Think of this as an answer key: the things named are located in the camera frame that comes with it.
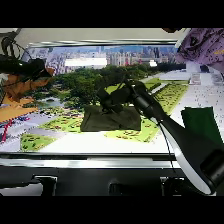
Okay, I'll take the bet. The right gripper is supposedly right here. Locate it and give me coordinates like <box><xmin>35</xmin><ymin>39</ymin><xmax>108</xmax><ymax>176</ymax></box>
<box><xmin>97</xmin><ymin>85</ymin><xmax>135</xmax><ymax>114</ymax></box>

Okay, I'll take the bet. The dark green garment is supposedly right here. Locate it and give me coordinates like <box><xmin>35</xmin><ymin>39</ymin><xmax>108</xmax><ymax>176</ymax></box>
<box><xmin>180</xmin><ymin>106</ymin><xmax>224</xmax><ymax>146</ymax></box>

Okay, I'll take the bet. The orange-brown garment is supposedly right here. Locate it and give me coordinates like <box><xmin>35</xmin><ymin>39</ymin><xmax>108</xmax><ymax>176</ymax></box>
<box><xmin>0</xmin><ymin>66</ymin><xmax>56</xmax><ymax>124</ymax></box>

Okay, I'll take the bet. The black cable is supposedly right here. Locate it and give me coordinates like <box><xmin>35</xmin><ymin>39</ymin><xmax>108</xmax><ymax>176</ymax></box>
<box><xmin>0</xmin><ymin>32</ymin><xmax>22</xmax><ymax>60</ymax></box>
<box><xmin>157</xmin><ymin>121</ymin><xmax>178</xmax><ymax>179</ymax></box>

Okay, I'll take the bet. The olive green T-shirt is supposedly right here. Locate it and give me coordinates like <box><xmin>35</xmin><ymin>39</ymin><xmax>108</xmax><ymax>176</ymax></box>
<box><xmin>79</xmin><ymin>104</ymin><xmax>143</xmax><ymax>133</ymax></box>

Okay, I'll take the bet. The purple patterned garment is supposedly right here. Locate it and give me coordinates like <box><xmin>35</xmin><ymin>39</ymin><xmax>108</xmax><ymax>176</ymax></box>
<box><xmin>174</xmin><ymin>28</ymin><xmax>224</xmax><ymax>74</ymax></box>

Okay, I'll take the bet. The silver frame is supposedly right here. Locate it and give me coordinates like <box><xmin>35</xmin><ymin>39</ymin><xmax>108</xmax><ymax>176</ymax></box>
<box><xmin>0</xmin><ymin>153</ymin><xmax>224</xmax><ymax>197</ymax></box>

